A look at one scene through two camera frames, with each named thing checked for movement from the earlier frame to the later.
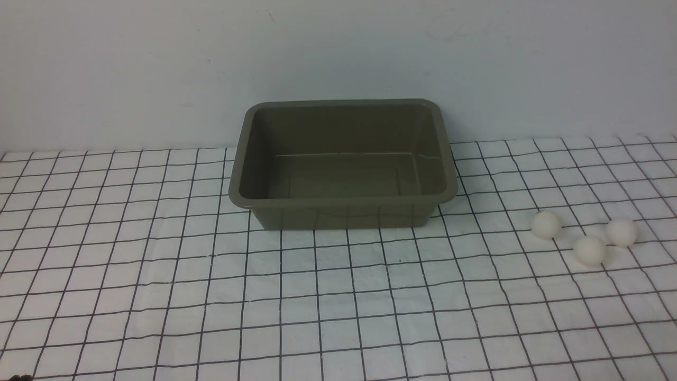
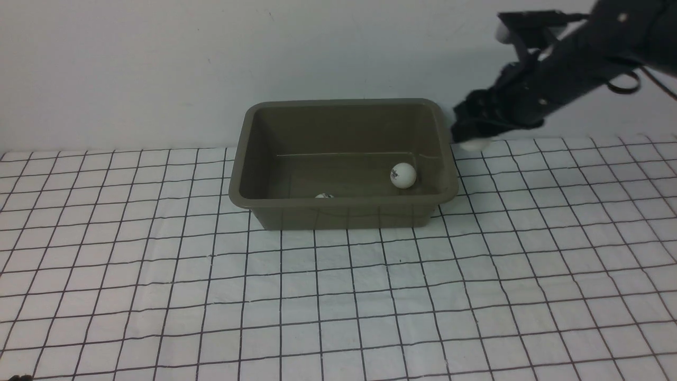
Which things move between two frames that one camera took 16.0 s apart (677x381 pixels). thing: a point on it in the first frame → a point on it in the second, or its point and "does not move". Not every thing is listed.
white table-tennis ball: (546, 224) → (403, 175)
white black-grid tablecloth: (137, 265) does not move
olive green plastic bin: (342, 164) does not move
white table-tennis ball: (622, 232) → (475, 145)
